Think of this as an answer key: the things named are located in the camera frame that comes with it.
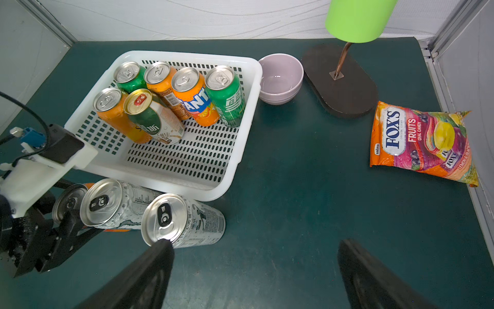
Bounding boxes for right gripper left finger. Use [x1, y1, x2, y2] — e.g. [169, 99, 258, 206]
[76, 239, 175, 308]

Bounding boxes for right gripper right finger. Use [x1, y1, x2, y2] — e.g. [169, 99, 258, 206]
[338, 239, 437, 308]

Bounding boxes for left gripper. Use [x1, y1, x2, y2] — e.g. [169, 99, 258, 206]
[1, 191, 103, 278]

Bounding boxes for orange Fanta can front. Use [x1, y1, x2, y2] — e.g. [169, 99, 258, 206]
[52, 184, 129, 231]

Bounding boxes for orange fanta can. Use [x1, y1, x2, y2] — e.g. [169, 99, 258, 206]
[171, 67, 220, 127]
[52, 184, 129, 231]

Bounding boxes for white Monster can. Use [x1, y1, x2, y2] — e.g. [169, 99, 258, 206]
[141, 193, 226, 248]
[80, 178, 163, 230]

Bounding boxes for white perforated plastic basket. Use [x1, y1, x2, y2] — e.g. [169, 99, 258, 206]
[65, 50, 262, 202]

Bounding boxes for orange soda can yellow band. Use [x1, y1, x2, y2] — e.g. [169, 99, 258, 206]
[93, 88, 152, 144]

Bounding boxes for green gold-top can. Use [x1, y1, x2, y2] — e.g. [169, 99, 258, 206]
[123, 89, 185, 145]

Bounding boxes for Fox's candy bag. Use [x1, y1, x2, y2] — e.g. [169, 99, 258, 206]
[369, 101, 479, 187]

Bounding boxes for green sprite can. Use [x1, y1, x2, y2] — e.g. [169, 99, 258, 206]
[113, 61, 147, 93]
[205, 65, 246, 127]

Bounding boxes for orange soda can back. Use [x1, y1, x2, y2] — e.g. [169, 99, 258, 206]
[144, 62, 191, 121]

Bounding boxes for orange Fanta can back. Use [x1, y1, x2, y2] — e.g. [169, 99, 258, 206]
[171, 67, 220, 127]

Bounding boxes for green lamp with dark base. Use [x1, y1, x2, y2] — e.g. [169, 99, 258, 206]
[301, 0, 397, 118]

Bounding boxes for purple bowl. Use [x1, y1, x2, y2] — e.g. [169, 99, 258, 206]
[259, 54, 304, 106]

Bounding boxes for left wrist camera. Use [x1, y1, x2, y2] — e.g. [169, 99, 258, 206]
[1, 124, 98, 218]

